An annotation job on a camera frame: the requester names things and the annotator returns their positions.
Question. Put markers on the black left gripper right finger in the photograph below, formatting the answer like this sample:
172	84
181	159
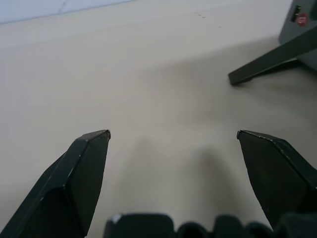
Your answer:
277	178

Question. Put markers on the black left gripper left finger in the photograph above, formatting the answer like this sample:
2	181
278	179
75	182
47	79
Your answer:
64	188

